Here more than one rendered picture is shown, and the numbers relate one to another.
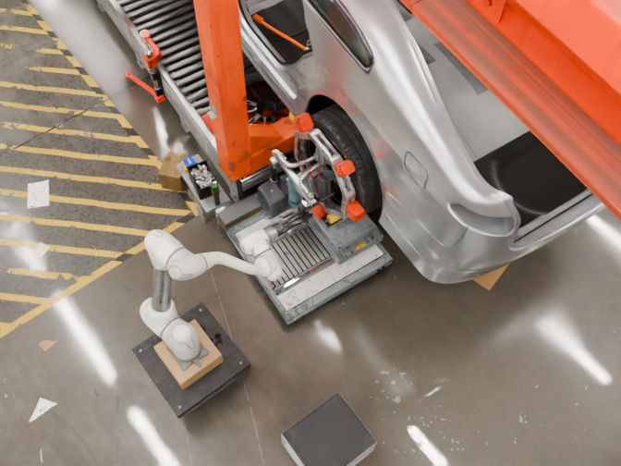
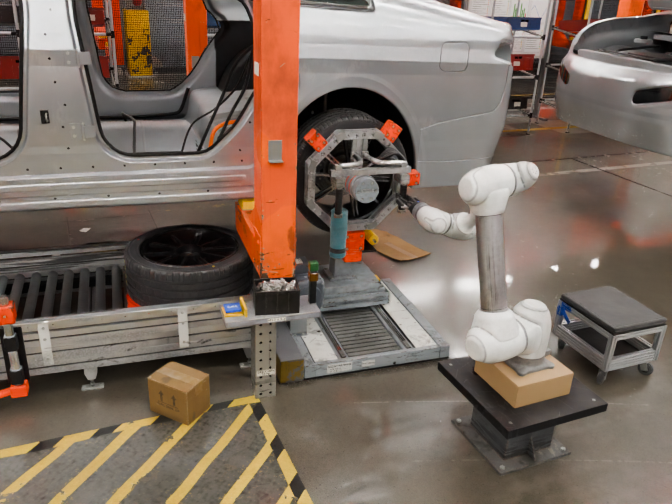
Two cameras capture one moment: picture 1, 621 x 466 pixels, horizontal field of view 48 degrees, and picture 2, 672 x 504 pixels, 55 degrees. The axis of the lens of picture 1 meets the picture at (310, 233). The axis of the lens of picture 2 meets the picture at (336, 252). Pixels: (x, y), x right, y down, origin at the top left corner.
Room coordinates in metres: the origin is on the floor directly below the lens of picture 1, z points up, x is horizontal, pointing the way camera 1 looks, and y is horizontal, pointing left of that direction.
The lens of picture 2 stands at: (1.50, 3.08, 1.86)
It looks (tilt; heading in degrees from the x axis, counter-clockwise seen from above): 24 degrees down; 286
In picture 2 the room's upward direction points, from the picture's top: 3 degrees clockwise
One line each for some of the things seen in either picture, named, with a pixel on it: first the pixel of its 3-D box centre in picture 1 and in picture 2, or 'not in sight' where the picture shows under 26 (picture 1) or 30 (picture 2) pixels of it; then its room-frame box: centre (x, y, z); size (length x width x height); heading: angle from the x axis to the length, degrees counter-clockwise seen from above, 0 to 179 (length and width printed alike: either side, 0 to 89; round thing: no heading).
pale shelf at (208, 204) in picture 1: (202, 183); (270, 310); (2.47, 0.71, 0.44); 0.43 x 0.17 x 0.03; 35
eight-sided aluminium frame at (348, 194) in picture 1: (322, 173); (355, 181); (2.30, -0.06, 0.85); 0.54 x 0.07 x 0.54; 35
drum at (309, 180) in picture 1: (312, 178); (360, 185); (2.26, 0.00, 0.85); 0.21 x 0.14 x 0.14; 125
